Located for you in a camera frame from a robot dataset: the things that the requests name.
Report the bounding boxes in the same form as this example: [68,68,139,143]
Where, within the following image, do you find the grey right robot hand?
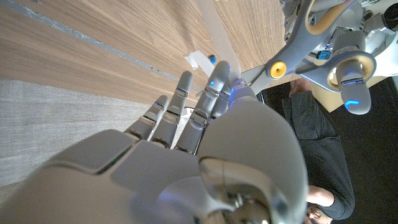
[0,60,309,224]

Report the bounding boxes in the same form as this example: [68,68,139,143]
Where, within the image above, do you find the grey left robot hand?
[279,0,377,116]

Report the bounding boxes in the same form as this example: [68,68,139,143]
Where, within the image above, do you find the orange and grey scissors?
[241,0,377,94]

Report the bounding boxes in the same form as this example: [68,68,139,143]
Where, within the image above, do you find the person in dark grey top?
[281,77,356,224]

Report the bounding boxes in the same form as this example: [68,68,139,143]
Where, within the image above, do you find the clear tape strip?
[183,0,242,82]

